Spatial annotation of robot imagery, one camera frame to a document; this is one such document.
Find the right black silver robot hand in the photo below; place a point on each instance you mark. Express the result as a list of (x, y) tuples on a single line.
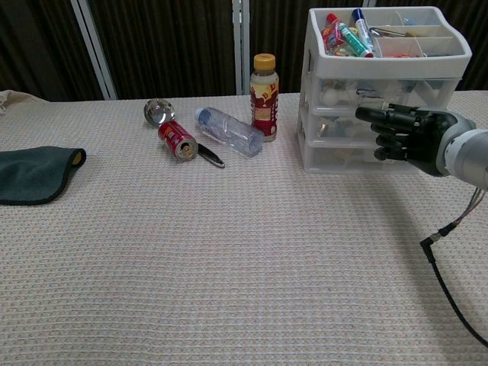
[(419, 141)]

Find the clear drawer with cotton balls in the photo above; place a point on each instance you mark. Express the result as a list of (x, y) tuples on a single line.
[(400, 91)]

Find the clear plastic drawer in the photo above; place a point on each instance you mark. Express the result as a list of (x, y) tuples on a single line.
[(343, 158), (339, 127)]

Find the white plastic drawer organizer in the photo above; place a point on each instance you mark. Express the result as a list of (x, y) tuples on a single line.
[(381, 63)]

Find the blue cap marker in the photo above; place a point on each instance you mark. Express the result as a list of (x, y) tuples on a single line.
[(362, 26)]

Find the red cap marker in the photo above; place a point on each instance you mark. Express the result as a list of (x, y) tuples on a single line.
[(331, 18)]

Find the milk tea bottle yellow cap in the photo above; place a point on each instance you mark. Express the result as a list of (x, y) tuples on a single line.
[(264, 103)]

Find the clear plastic water bottle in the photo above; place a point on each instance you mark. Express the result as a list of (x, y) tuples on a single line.
[(228, 129)]

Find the beige woven tablecloth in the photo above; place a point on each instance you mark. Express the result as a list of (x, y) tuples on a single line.
[(228, 248)]

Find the red soda can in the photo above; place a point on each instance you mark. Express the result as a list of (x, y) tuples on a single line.
[(173, 137)]

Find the dark grey microfibre cloth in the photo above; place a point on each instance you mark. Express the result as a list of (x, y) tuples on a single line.
[(34, 175)]

